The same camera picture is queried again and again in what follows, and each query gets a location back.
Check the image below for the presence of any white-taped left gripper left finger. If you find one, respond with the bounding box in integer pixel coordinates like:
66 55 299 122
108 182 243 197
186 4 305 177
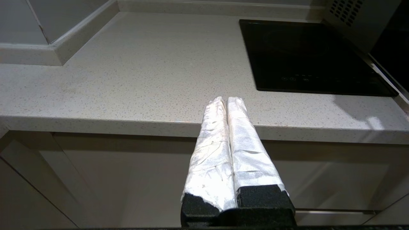
181 96 237 221

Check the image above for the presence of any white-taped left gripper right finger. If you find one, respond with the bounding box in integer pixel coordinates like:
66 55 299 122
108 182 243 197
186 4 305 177
226 96 295 210

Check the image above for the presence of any silver microwave oven body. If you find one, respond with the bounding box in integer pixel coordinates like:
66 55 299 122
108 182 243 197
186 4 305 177
323 0 402 54

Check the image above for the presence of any beige cabinet door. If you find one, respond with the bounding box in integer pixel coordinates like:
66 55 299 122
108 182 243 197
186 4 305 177
53 133 198 229

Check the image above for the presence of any beige drawer front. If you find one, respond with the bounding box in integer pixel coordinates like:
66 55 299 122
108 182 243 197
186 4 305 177
294 209 409 228
260 141 409 212

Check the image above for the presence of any black induction cooktop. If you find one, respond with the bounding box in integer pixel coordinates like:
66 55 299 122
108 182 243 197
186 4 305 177
239 19 399 97

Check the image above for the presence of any angled grey cabinet panel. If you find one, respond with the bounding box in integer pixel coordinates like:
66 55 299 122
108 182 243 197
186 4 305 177
0 130 96 230

